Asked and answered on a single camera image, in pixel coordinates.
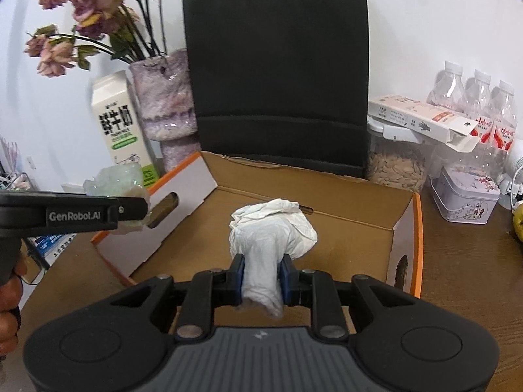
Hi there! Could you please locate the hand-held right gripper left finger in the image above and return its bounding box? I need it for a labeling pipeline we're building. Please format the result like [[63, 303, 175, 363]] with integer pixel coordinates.
[[110, 254, 246, 343]]

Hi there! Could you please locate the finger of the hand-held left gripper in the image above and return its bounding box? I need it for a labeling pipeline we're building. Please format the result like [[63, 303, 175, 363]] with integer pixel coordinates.
[[118, 198, 150, 229]]

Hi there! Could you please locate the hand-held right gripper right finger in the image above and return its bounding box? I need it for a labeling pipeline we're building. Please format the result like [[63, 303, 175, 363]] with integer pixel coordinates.
[[281, 254, 415, 340]]

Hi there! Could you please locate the clear plastic wrap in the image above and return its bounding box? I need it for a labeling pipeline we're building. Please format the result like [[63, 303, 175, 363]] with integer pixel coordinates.
[[83, 165, 153, 235]]

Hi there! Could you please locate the white tissue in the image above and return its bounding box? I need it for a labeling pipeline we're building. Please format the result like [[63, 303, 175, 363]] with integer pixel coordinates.
[[229, 198, 318, 318]]

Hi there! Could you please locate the cardboard box with red print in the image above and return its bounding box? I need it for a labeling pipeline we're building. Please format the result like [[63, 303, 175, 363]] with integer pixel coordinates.
[[91, 151, 423, 299]]

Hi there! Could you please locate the person's left hand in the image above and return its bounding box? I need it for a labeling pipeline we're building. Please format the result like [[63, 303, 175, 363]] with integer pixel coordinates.
[[0, 261, 27, 356]]

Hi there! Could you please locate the white printed card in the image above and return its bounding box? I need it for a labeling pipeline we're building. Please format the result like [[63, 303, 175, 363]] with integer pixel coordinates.
[[30, 233, 78, 270]]

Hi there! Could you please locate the white green milk carton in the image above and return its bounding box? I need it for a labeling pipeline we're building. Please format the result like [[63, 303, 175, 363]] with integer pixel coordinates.
[[91, 70, 160, 190]]

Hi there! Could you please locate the purple speckled vase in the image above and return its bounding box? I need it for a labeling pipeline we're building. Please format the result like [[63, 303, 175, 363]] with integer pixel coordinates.
[[130, 48, 203, 172]]

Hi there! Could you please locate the clear jar of seeds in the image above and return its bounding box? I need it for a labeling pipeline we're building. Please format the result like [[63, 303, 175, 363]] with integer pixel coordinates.
[[367, 116, 436, 194]]

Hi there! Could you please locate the white floral tin box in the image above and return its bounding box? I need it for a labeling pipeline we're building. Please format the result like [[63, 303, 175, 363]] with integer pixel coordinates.
[[431, 164, 501, 225]]

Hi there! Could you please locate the black paper bag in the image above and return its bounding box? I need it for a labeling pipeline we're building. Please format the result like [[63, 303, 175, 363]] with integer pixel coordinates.
[[182, 0, 370, 180]]

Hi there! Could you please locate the white and pink carton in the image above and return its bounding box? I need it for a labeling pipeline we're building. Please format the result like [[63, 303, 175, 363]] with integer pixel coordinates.
[[368, 95, 483, 156]]

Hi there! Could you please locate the dried rose bouquet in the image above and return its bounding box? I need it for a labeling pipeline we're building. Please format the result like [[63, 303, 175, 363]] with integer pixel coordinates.
[[24, 0, 172, 77]]

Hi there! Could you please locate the yellow green apple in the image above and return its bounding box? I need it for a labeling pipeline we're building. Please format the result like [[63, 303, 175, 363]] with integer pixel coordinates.
[[513, 204, 523, 254]]

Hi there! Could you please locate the small white fan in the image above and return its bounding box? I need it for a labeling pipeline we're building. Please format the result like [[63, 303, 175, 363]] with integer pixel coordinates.
[[496, 139, 523, 211]]

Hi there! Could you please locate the wire rack with bottles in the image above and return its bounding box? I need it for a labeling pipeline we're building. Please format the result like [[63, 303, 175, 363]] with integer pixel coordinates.
[[0, 171, 32, 192]]

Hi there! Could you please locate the purple wall sticker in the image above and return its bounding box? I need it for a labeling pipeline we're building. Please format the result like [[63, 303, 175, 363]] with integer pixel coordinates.
[[0, 135, 19, 172]]

